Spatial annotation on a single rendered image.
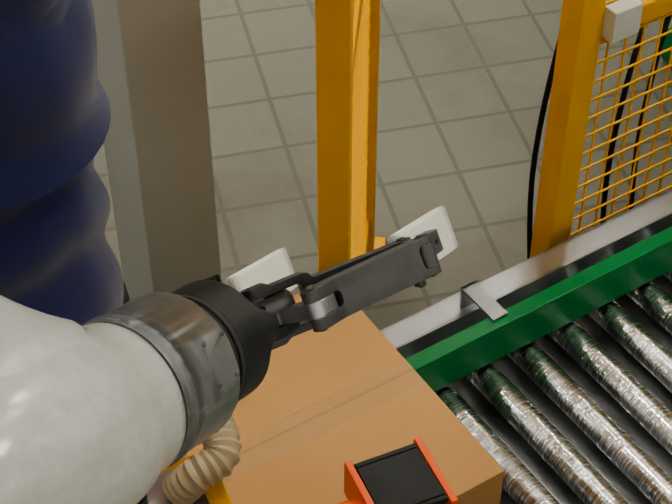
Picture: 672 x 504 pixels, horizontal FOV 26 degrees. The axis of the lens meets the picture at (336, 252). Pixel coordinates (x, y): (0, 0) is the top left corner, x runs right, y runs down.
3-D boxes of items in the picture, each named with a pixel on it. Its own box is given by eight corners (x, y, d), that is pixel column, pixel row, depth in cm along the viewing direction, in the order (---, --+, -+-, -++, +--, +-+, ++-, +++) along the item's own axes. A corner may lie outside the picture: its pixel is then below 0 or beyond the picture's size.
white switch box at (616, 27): (627, 24, 241) (632, -7, 237) (639, 33, 239) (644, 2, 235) (599, 35, 238) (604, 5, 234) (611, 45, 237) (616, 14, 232)
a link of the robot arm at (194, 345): (213, 465, 77) (273, 420, 82) (151, 305, 76) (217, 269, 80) (92, 484, 82) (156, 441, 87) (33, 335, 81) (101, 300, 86)
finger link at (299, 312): (233, 307, 88) (251, 315, 83) (311, 275, 89) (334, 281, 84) (247, 343, 88) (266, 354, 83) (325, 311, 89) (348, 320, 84)
